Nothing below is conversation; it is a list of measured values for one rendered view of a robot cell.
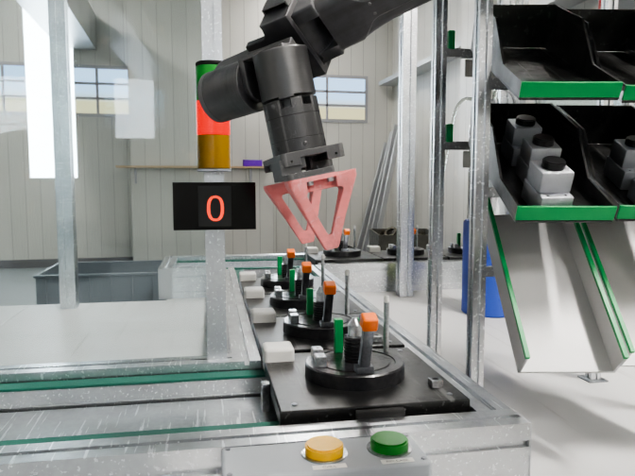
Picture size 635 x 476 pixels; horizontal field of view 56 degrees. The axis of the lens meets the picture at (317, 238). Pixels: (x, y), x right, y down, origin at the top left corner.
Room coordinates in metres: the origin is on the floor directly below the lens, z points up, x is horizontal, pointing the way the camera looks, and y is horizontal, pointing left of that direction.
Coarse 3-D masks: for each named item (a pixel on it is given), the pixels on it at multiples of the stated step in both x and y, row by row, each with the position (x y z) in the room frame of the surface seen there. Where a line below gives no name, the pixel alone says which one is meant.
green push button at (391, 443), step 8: (384, 432) 0.62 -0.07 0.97; (392, 432) 0.62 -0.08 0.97; (376, 440) 0.60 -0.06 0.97; (384, 440) 0.60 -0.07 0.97; (392, 440) 0.60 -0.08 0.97; (400, 440) 0.60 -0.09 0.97; (376, 448) 0.59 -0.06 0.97; (384, 448) 0.59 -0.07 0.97; (392, 448) 0.59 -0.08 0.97; (400, 448) 0.59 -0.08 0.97
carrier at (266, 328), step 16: (320, 288) 1.07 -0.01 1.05; (320, 304) 1.06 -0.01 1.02; (256, 320) 1.12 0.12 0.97; (272, 320) 1.13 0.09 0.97; (288, 320) 1.06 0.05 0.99; (304, 320) 1.06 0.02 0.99; (320, 320) 1.02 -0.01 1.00; (256, 336) 1.03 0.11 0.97; (272, 336) 1.02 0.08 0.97; (288, 336) 1.02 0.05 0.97; (304, 336) 1.01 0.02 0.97; (320, 336) 1.00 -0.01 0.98
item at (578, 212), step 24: (504, 120) 1.02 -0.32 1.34; (552, 120) 1.00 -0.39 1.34; (576, 144) 0.90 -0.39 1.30; (504, 168) 0.94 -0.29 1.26; (576, 168) 0.90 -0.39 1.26; (504, 192) 0.84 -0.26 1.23; (576, 192) 0.87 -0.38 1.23; (600, 192) 0.82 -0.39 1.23; (528, 216) 0.79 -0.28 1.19; (552, 216) 0.79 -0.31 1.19; (576, 216) 0.79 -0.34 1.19; (600, 216) 0.79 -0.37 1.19
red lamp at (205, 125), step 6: (198, 102) 0.88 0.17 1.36; (198, 108) 0.89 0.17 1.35; (198, 114) 0.89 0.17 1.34; (204, 114) 0.88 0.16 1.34; (198, 120) 0.89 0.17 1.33; (204, 120) 0.88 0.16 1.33; (210, 120) 0.88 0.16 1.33; (198, 126) 0.89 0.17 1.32; (204, 126) 0.88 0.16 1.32; (210, 126) 0.88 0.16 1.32; (216, 126) 0.88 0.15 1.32; (222, 126) 0.88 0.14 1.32; (228, 126) 0.89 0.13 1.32; (198, 132) 0.89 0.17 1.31; (204, 132) 0.88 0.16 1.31; (210, 132) 0.88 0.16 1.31; (216, 132) 0.88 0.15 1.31; (222, 132) 0.88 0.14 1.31; (228, 132) 0.89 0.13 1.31
